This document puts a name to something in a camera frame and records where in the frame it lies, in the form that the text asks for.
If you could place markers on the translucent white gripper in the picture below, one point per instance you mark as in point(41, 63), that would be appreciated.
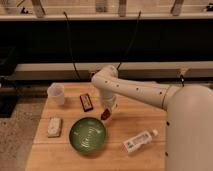
point(111, 105)

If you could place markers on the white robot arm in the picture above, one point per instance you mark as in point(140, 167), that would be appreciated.
point(189, 121)

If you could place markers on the green ceramic bowl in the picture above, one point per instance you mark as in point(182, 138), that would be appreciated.
point(87, 135)

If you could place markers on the dark red candy bar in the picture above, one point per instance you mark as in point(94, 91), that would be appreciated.
point(86, 102)

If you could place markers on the white plastic bottle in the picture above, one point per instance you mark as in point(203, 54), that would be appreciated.
point(135, 143)

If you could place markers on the clear plastic measuring cup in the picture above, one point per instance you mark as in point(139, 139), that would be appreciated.
point(56, 92)

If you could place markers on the black box at left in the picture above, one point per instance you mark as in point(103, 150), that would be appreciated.
point(8, 64)

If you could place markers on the white wall power outlet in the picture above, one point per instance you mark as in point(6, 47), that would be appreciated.
point(91, 73)

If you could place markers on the right wall outlet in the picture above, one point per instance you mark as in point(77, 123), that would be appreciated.
point(182, 73)

